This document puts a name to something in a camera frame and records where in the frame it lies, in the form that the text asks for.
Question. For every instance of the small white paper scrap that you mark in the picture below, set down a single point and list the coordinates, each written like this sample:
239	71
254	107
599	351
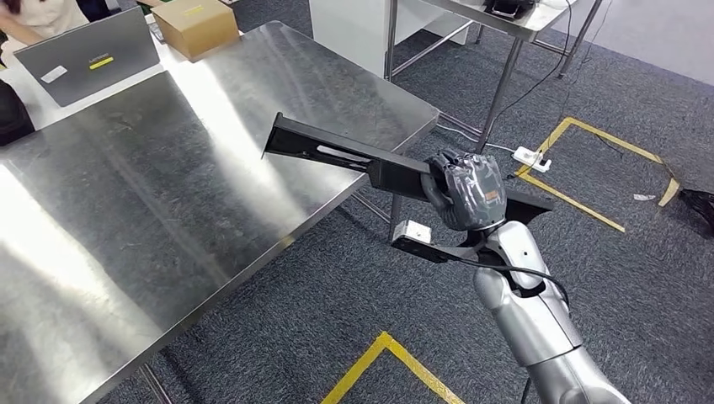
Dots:
644	197

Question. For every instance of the black plastic panel part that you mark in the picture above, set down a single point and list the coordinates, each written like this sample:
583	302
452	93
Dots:
312	139

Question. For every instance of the black handheld device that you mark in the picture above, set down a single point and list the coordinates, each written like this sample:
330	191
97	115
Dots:
510	8

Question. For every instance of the grey laptop with stickers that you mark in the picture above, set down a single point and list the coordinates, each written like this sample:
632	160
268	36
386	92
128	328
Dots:
100	56

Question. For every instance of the stainless steel workbench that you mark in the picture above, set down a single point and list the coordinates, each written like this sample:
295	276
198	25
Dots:
167	195

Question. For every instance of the brown cardboard box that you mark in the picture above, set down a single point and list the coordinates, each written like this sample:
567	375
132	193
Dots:
195	30

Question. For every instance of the yellow floor tape square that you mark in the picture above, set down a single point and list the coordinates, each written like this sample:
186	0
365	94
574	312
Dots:
569	200
357	373

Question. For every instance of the stainless steel side table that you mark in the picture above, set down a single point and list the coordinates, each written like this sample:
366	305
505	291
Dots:
502	25

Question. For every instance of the white power strip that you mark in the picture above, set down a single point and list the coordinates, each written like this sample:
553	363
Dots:
532	159

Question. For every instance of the black robot legs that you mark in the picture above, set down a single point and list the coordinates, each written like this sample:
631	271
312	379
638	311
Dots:
700	209

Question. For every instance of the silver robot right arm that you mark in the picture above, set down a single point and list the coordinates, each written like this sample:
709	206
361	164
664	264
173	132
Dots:
535	329

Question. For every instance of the white cabinet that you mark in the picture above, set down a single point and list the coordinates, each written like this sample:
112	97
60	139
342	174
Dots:
346	33

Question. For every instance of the person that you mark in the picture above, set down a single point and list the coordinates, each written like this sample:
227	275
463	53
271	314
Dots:
44	17

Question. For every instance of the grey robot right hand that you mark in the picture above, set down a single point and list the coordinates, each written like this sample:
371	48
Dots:
474	192

